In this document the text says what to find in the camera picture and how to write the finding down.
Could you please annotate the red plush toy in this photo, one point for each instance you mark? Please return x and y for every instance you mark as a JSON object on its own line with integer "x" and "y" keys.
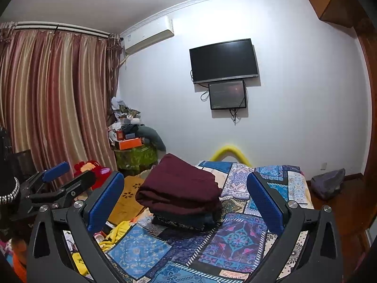
{"x": 94, "y": 168}

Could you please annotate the striped pink curtain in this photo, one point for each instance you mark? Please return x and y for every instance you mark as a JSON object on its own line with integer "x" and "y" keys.
{"x": 59, "y": 100}

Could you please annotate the yellow crumpled cloth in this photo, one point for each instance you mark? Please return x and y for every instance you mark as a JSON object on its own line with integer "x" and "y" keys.
{"x": 117, "y": 231}

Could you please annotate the black wall television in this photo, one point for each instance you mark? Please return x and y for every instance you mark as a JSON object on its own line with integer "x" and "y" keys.
{"x": 223, "y": 60}

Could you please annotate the grey bag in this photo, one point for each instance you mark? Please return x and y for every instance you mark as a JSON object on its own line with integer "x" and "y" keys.
{"x": 328, "y": 184}

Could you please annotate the maroon button-up shirt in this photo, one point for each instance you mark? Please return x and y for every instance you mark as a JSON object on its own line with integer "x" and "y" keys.
{"x": 179, "y": 185}

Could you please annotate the white wall air conditioner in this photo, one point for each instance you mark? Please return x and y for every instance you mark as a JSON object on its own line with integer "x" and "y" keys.
{"x": 147, "y": 38}

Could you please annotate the pile of cluttered household things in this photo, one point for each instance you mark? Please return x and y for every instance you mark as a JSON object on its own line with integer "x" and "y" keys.
{"x": 123, "y": 118}

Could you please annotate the small black wall monitor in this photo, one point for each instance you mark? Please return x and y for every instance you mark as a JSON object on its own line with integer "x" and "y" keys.
{"x": 226, "y": 94}

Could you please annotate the curtain rod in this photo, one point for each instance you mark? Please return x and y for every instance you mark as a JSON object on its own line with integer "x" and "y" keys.
{"x": 73, "y": 29}

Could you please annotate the green cloth covered table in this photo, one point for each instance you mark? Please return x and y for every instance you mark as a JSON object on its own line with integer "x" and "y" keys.
{"x": 135, "y": 159}

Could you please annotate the dark teal cushion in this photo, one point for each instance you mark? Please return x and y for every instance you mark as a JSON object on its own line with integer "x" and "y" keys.
{"x": 153, "y": 137}

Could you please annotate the person's left forearm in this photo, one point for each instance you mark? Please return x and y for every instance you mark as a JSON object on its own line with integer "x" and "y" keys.
{"x": 19, "y": 259}

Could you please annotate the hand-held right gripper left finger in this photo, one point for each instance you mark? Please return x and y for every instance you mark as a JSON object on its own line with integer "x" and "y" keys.
{"x": 106, "y": 203}

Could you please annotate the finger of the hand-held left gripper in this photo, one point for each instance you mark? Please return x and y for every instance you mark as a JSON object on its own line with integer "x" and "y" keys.
{"x": 56, "y": 171}
{"x": 76, "y": 185}

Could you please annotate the black patterned folded cloth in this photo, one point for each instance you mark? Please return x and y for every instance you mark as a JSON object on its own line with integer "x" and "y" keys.
{"x": 176, "y": 225}

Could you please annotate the patchwork printed blanket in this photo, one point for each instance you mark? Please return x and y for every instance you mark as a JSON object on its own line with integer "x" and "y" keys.
{"x": 235, "y": 238}

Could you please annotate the brown wooden wall cabinet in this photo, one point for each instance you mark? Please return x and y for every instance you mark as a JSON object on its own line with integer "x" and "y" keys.
{"x": 332, "y": 0}

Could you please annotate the orange box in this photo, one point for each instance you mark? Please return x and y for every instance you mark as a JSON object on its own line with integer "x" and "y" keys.
{"x": 129, "y": 143}

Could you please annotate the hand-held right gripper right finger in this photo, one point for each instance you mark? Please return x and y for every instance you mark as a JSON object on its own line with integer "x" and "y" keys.
{"x": 265, "y": 203}

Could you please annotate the white wall socket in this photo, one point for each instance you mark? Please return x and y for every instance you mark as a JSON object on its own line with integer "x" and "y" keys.
{"x": 324, "y": 165}

